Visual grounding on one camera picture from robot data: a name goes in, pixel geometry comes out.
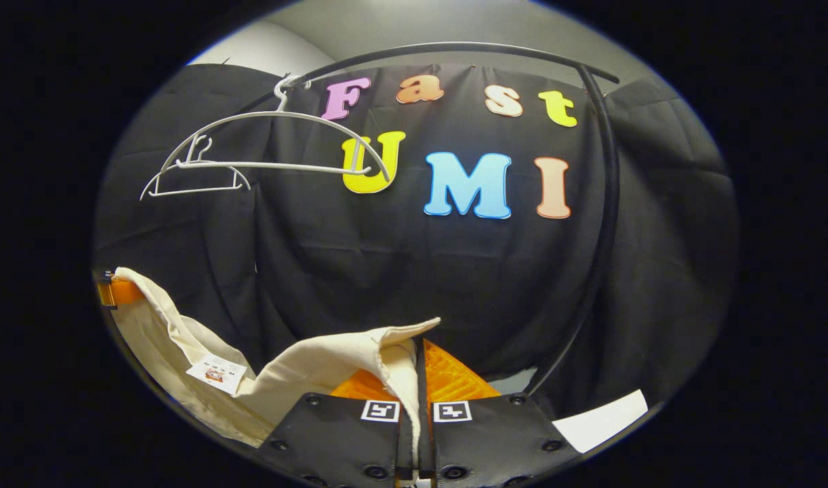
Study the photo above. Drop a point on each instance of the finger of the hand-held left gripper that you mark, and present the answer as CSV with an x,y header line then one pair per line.
x,y
124,291

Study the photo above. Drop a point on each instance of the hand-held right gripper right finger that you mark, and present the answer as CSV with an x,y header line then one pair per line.
x,y
495,440

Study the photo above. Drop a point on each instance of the white plastic hanger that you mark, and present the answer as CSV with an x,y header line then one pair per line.
x,y
283,96
190,192

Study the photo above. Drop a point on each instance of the black clothes rack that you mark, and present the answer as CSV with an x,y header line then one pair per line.
x,y
610,203

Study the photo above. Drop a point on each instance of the cream shirt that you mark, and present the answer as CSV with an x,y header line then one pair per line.
x,y
305,369

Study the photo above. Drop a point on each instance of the white paper sheet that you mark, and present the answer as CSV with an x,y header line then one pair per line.
x,y
600,421

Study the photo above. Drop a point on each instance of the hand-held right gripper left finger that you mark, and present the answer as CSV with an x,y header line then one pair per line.
x,y
333,440

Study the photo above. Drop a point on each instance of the black backdrop cloth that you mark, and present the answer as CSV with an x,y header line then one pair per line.
x,y
387,271

